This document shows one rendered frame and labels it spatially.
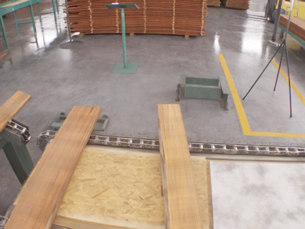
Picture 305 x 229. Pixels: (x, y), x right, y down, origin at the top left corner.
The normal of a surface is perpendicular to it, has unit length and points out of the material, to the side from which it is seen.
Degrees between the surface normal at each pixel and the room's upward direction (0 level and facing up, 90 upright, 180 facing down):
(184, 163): 0
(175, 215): 0
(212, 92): 90
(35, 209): 0
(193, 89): 90
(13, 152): 90
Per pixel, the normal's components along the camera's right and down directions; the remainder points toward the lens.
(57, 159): 0.00, -0.82
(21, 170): -0.11, 0.57
